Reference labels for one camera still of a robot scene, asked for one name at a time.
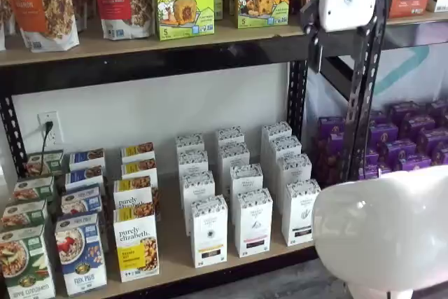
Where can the blue flax plus oatmeal box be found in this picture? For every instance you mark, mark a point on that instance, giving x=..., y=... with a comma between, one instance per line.
x=87, y=158
x=82, y=253
x=84, y=174
x=81, y=199

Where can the white wall outlet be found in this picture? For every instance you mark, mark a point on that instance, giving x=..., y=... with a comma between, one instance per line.
x=49, y=127

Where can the yellow purely elizabeth box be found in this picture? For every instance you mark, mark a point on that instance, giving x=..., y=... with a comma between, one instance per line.
x=133, y=194
x=139, y=168
x=136, y=243
x=138, y=152

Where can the white tea box pink strip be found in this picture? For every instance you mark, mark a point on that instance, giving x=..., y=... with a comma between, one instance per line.
x=254, y=222
x=246, y=176
x=234, y=155
x=230, y=136

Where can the white tea box green strip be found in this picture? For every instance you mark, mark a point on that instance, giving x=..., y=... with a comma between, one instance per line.
x=285, y=146
x=301, y=213
x=276, y=131
x=294, y=169

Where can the orange purely elizabeth granola bag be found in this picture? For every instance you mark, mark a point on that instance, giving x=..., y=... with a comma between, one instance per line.
x=38, y=5

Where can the black metal shelving rack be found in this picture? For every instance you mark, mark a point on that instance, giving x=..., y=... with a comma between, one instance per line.
x=367, y=68
x=140, y=66

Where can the red purely elizabeth granola bag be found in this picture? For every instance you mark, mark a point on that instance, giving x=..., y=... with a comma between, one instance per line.
x=122, y=1

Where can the blue purely elizabeth granola bag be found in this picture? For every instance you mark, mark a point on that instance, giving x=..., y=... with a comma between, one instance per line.
x=3, y=15

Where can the green apple cinnamon oatmeal box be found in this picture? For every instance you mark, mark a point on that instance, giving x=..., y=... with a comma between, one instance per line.
x=45, y=162
x=24, y=264
x=33, y=188
x=22, y=213

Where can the purple Annie's box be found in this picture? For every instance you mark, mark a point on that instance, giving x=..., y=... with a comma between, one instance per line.
x=377, y=117
x=404, y=111
x=383, y=136
x=434, y=141
x=416, y=127
x=437, y=107
x=330, y=127
x=370, y=166
x=441, y=155
x=413, y=163
x=399, y=153
x=330, y=162

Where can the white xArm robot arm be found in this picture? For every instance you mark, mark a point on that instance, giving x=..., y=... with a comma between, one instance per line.
x=381, y=229

